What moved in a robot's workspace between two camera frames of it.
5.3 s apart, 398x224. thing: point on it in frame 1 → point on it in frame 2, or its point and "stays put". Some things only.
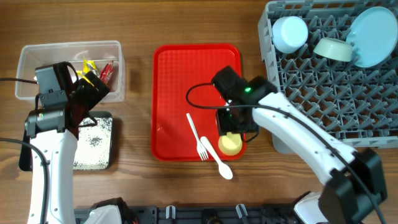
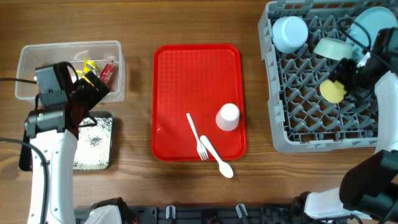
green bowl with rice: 335,48 stays put
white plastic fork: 200,148 stays put
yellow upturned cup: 231,144 → 333,92
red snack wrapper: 107,72 stays put
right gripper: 224,126 → 341,71
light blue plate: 372,33 stays put
